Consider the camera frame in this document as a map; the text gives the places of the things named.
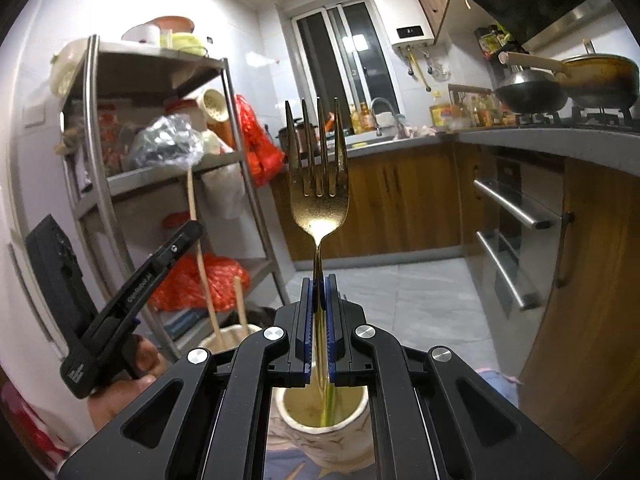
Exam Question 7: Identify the yellow container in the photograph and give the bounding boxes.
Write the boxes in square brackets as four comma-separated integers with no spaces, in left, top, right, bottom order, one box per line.
[428,101,454,129]

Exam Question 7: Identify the grey kitchen countertop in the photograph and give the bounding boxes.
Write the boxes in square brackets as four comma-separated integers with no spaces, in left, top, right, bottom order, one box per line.
[345,125,640,178]

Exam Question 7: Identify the hanging red plastic bag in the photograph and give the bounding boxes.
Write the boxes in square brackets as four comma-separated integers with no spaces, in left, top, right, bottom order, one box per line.
[234,94,289,189]

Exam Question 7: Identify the white wall switch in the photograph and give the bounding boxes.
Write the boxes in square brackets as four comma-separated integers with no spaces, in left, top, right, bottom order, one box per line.
[23,101,49,129]

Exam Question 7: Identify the beige plastic colander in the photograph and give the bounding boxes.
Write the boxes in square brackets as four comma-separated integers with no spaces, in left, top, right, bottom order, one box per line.
[199,88,234,132]

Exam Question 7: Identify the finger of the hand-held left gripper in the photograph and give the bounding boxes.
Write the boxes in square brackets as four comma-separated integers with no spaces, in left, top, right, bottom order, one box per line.
[150,221,203,275]

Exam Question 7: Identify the white refrigerator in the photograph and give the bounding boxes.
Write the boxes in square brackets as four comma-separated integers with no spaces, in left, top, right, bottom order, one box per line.
[0,125,101,411]

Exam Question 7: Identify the kitchen window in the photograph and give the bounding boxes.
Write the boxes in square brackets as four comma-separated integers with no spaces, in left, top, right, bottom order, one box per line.
[290,0,402,117]

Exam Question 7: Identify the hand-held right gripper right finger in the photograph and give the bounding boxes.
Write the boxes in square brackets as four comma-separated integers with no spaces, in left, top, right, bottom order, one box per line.
[325,275,586,480]

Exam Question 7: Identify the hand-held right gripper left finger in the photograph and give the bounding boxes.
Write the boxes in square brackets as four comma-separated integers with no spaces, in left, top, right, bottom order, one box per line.
[57,277,316,480]

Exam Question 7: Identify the person's left hand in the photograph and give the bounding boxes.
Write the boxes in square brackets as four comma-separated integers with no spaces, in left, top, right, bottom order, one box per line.
[87,337,162,431]

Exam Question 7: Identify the wooden chopstick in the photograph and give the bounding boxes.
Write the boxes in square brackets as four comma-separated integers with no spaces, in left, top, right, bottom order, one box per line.
[234,276,248,338]
[187,167,224,351]

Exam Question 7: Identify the crumpled red plastic bag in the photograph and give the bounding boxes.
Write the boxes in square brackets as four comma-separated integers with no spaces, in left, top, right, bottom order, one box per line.
[149,252,252,314]

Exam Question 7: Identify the black wok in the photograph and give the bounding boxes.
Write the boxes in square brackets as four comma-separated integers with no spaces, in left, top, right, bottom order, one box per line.
[492,51,569,114]

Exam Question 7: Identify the chrome sink faucet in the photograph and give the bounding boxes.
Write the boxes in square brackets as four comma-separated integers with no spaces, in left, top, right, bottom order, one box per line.
[369,97,407,139]

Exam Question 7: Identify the blue cartoon printed blanket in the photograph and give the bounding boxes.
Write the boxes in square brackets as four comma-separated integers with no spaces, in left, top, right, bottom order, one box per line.
[265,366,522,480]

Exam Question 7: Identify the wooden base cabinets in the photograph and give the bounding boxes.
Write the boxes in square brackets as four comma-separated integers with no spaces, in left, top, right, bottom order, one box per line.
[270,141,640,461]

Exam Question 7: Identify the beige plastic basket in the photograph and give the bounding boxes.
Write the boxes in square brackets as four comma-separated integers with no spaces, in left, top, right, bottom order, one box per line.
[51,36,97,97]

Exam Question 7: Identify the built-in oven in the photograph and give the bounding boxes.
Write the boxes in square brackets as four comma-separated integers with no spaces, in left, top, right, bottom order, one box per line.
[469,151,574,319]

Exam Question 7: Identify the cooking oil bottle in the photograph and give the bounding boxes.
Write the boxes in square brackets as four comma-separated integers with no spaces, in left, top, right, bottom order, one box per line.
[356,101,377,132]

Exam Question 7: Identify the floral ceramic utensil holder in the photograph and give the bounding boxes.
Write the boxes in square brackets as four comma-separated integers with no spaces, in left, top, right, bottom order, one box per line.
[197,322,373,468]

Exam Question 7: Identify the clear plastic bag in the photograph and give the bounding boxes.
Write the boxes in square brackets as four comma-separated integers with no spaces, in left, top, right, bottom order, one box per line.
[129,114,204,172]

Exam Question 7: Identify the gold metal fork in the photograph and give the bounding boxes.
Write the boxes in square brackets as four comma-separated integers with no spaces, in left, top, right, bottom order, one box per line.
[285,97,351,428]

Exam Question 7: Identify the dark rice cooker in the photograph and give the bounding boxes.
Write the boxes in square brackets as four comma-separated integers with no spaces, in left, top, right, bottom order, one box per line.
[276,118,322,159]

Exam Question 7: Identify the metal cooking pot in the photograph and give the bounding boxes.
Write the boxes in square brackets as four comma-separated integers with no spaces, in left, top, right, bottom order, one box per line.
[559,39,640,109]

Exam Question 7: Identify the white water heater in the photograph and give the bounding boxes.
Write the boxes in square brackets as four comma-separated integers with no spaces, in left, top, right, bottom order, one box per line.
[370,0,437,54]

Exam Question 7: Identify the metal shelf rack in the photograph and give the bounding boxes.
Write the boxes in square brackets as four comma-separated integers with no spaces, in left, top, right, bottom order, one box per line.
[59,35,292,361]

